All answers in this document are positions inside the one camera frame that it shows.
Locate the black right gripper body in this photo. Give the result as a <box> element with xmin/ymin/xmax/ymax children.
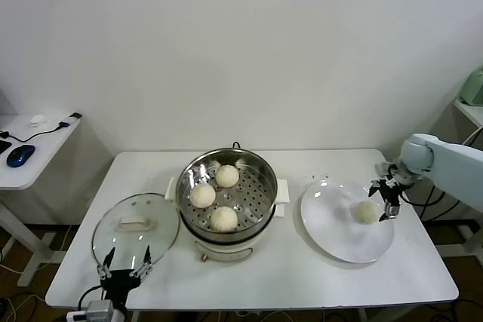
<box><xmin>379</xmin><ymin>176</ymin><xmax>401</xmax><ymax>206</ymax></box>

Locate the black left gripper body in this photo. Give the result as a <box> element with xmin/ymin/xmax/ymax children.
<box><xmin>100</xmin><ymin>268</ymin><xmax>143</xmax><ymax>302</ymax></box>

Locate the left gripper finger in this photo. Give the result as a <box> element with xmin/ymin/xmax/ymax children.
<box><xmin>130</xmin><ymin>245</ymin><xmax>152</xmax><ymax>277</ymax></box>
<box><xmin>97</xmin><ymin>247</ymin><xmax>116</xmax><ymax>280</ymax></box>

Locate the white steamed baozi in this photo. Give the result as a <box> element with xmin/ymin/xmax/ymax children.
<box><xmin>215</xmin><ymin>165</ymin><xmax>240</xmax><ymax>189</ymax></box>
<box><xmin>209</xmin><ymin>205</ymin><xmax>239</xmax><ymax>233</ymax></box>
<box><xmin>352</xmin><ymin>201</ymin><xmax>380</xmax><ymax>225</ymax></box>
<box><xmin>189</xmin><ymin>185</ymin><xmax>217</xmax><ymax>209</ymax></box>

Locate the glass pot lid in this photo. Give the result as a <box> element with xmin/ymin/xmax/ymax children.
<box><xmin>91</xmin><ymin>192</ymin><xmax>180</xmax><ymax>272</ymax></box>

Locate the stainless steel steamer basket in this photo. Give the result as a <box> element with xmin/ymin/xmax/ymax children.
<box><xmin>176</xmin><ymin>149</ymin><xmax>279</xmax><ymax>235</ymax></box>

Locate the white round plate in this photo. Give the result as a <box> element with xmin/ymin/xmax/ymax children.
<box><xmin>300</xmin><ymin>179</ymin><xmax>395</xmax><ymax>264</ymax></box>

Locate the white side shelf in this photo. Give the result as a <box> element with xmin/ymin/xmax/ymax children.
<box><xmin>454</xmin><ymin>99</ymin><xmax>483</xmax><ymax>259</ymax></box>

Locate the pale green appliance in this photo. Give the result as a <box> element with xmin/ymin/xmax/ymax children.
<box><xmin>459</xmin><ymin>67</ymin><xmax>483</xmax><ymax>107</ymax></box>

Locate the white side desk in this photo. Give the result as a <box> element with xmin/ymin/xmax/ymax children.
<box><xmin>0</xmin><ymin>113</ymin><xmax>83</xmax><ymax>288</ymax></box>

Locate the blue computer mouse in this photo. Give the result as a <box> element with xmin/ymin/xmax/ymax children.
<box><xmin>6</xmin><ymin>144</ymin><xmax>37</xmax><ymax>168</ymax></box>

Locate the small white crumpled object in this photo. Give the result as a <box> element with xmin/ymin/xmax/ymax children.
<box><xmin>28</xmin><ymin>114</ymin><xmax>49</xmax><ymax>129</ymax></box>

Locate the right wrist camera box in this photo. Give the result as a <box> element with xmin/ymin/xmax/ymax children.
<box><xmin>375</xmin><ymin>161</ymin><xmax>401</xmax><ymax>179</ymax></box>

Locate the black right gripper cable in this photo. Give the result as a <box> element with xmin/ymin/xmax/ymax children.
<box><xmin>399</xmin><ymin>178</ymin><xmax>446</xmax><ymax>207</ymax></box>

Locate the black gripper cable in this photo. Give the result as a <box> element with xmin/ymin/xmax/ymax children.
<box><xmin>399</xmin><ymin>178</ymin><xmax>446</xmax><ymax>207</ymax></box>
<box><xmin>78</xmin><ymin>284</ymin><xmax>106</xmax><ymax>310</ymax></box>

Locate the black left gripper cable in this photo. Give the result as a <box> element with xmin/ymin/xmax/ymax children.
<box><xmin>78</xmin><ymin>284</ymin><xmax>106</xmax><ymax>310</ymax></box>

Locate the black hanging cable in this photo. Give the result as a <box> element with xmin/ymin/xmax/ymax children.
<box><xmin>419</xmin><ymin>186</ymin><xmax>472</xmax><ymax>223</ymax></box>

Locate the black cable with adapter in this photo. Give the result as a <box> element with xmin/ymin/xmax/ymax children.
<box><xmin>0</xmin><ymin>112</ymin><xmax>83</xmax><ymax>141</ymax></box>

